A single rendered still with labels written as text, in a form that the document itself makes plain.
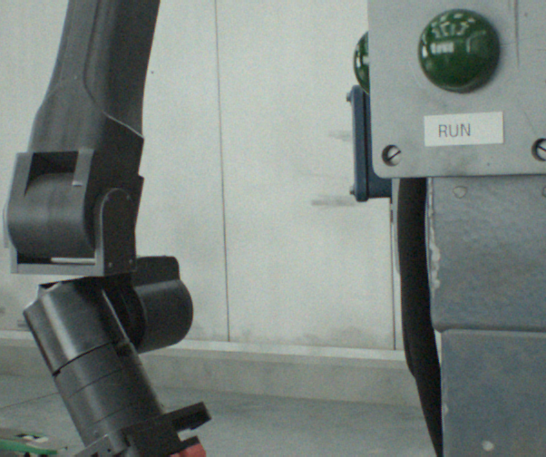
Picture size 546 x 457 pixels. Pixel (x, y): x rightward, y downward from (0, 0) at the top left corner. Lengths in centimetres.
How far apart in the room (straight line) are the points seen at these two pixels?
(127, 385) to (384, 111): 38
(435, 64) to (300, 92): 604
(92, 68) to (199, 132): 599
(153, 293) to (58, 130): 13
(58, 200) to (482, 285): 37
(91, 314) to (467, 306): 36
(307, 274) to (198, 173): 86
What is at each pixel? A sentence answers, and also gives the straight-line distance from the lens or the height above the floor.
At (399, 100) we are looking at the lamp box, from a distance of 46.
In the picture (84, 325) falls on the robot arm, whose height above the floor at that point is 115.
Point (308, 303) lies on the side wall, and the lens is 651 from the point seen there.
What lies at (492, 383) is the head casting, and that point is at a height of 116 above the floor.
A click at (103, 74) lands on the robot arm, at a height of 131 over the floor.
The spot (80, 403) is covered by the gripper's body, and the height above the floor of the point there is 110.
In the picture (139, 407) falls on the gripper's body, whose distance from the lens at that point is 80.
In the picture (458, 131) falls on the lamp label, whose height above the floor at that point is 126.
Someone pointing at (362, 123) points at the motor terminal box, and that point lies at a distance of 96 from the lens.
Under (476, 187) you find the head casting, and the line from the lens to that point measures 50.
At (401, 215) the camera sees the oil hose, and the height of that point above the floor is 122.
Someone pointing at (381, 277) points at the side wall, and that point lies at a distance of 630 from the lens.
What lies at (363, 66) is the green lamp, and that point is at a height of 128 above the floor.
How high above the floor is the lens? 125
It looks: 3 degrees down
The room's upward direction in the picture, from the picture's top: 2 degrees counter-clockwise
